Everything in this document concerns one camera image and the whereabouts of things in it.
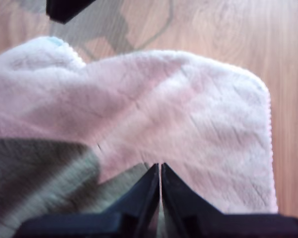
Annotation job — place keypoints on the white pink fluffy tea towel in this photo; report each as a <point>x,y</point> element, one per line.
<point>164,111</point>

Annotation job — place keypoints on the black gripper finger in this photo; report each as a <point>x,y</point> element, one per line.
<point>64,10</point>
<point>178,198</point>
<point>141,198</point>

